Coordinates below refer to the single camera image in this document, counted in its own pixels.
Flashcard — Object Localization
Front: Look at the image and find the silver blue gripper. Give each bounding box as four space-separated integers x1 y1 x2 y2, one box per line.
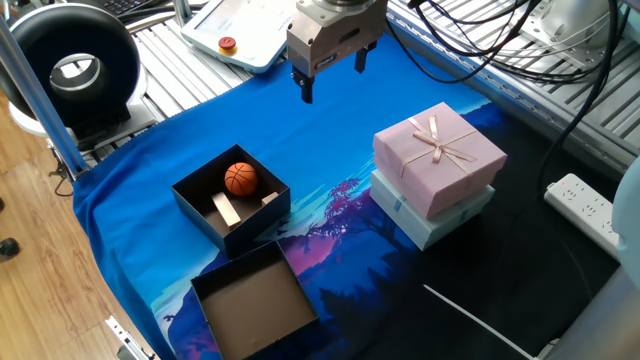
286 0 389 105

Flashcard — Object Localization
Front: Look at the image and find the orange toy basketball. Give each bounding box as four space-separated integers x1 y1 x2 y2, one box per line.
223 161 260 197

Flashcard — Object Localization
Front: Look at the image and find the long wooden block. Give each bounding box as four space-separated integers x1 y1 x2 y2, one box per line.
211 191 243 231

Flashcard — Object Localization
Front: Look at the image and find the dark blue gift box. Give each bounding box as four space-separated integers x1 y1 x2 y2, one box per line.
171 143 292 260

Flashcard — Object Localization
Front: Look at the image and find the pink gift box with ribbon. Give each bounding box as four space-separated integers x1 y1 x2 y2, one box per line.
372 101 508 220

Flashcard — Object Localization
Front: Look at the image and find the light blue gift box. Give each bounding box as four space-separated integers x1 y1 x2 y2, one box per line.
369 168 496 252

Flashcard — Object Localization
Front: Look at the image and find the dark blue gift box lid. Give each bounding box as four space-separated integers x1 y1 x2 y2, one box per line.
190 240 320 360

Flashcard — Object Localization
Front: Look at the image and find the blue landscape print cloth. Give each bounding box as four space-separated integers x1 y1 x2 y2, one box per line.
72 32 624 360

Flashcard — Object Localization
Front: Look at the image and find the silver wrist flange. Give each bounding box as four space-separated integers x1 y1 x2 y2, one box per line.
308 0 377 14

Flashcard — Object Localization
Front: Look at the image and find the white teach pendant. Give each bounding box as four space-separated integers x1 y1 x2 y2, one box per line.
180 0 301 75

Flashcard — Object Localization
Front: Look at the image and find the black keyboard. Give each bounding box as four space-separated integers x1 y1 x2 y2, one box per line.
89 0 156 16

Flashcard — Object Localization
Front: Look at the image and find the white power strip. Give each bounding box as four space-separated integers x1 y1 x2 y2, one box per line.
543 172 624 261

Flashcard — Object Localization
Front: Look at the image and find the white zip tie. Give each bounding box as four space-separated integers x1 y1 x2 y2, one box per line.
423 283 536 360

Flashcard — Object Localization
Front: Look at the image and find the black caster wheel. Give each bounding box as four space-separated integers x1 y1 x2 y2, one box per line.
0 237 21 259

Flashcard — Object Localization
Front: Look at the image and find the black cable bundle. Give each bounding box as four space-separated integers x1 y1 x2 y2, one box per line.
414 0 624 194

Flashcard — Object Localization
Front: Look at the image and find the black round ring lamp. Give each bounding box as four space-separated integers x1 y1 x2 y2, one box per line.
0 2 159 151

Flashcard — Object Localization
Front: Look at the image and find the aluminium frame post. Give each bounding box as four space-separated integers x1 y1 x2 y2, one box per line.
0 14 89 179

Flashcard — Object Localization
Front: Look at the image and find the aluminium frame bracket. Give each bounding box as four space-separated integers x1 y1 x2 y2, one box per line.
104 315 161 360

